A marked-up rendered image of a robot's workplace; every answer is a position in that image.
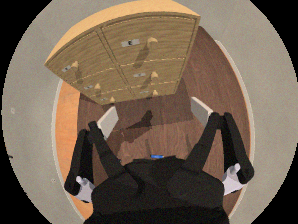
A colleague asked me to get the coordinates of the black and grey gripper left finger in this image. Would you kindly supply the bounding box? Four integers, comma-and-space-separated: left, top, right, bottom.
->
64, 106, 141, 203

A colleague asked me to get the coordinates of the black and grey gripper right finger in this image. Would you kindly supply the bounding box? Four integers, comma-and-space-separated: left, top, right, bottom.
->
167, 97, 254, 199

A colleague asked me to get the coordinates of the light wooden drawer front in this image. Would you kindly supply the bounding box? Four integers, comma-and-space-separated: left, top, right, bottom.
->
102, 14, 195, 63
131, 81, 177, 98
120, 57, 184, 86
90, 87, 134, 105
48, 29, 114, 82
71, 66, 126, 96

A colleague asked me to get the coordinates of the tan wooden chest of drawers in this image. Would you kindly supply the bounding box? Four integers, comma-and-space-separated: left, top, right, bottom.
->
44, 0, 201, 105

